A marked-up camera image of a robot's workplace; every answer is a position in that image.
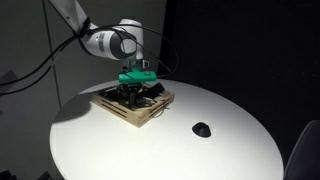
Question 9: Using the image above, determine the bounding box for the black dome object on table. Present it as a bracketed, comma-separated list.
[192, 122, 211, 138]

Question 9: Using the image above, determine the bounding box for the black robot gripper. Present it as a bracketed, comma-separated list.
[118, 83, 143, 109]

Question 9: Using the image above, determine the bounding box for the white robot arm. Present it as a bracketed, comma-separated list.
[48, 0, 156, 85]

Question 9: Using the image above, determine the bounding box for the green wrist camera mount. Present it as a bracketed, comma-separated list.
[118, 71, 157, 83]

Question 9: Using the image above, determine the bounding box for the wooden slatted tray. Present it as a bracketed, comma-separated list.
[91, 82, 175, 128]

